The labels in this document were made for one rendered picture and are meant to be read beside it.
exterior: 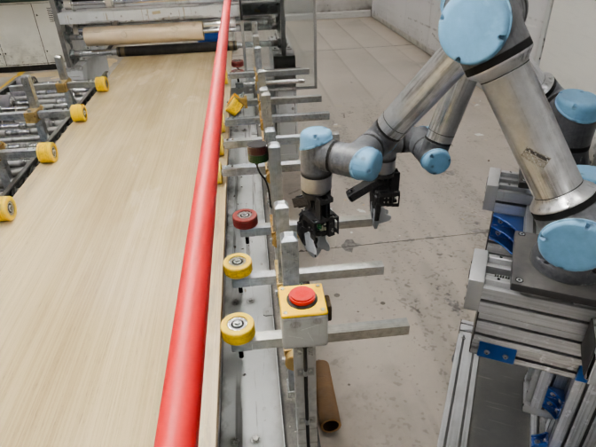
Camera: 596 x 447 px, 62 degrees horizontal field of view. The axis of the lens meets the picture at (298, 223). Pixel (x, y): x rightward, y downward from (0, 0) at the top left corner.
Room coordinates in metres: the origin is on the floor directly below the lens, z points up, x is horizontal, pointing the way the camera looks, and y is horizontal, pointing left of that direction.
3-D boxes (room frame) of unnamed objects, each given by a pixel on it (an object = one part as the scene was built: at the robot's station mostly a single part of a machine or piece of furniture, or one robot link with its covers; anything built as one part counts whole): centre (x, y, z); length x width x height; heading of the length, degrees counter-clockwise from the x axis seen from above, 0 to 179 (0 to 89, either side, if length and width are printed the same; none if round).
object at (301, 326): (0.59, 0.00, 1.18); 0.07 x 0.07 x 0.08; 5
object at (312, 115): (2.13, 0.09, 0.95); 0.50 x 0.04 x 0.04; 95
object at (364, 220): (1.39, -0.03, 0.84); 0.43 x 0.03 x 0.04; 95
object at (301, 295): (0.59, 0.00, 1.22); 0.04 x 0.04 x 0.02
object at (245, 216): (1.37, 0.17, 0.85); 0.08 x 0.08 x 0.11
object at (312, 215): (1.08, -0.05, 1.08); 0.09 x 0.08 x 0.12; 26
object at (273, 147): (1.34, 0.06, 0.92); 0.03 x 0.03 x 0.48; 5
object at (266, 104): (1.84, 0.10, 0.92); 0.03 x 0.03 x 0.48; 5
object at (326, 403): (1.37, -0.09, 0.04); 0.30 x 0.08 x 0.08; 5
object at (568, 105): (1.34, -0.79, 1.21); 0.13 x 0.12 x 0.14; 7
